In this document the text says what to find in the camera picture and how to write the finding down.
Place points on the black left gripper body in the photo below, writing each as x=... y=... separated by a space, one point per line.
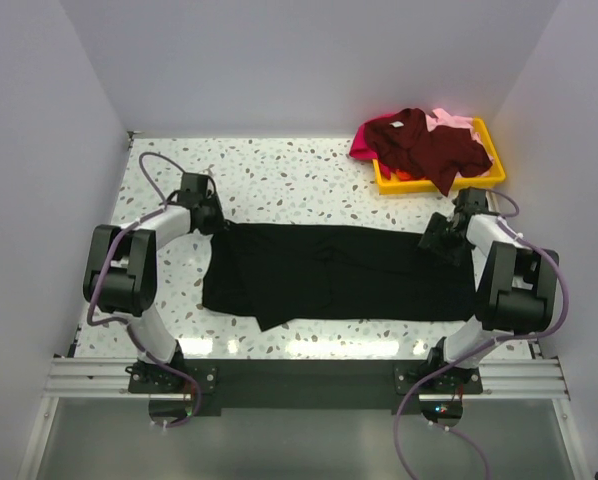
x=213 y=216

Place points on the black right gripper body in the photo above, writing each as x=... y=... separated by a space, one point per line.
x=443 y=242

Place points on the black t shirt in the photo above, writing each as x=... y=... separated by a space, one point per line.
x=277 y=273

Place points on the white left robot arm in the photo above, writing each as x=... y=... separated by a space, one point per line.
x=121 y=278

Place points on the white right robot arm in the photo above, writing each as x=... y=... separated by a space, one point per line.
x=515 y=295

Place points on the orange red garment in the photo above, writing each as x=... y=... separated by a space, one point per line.
x=404 y=176

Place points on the maroon t shirt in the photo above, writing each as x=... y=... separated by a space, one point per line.
x=402 y=142

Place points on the light pink t shirt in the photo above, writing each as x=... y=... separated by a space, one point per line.
x=442 y=125

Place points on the magenta t shirt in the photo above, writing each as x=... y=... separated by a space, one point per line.
x=359 y=148

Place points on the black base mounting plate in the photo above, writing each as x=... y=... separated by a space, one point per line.
x=272 y=384

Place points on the aluminium frame rail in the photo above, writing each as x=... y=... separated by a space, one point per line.
x=515 y=370

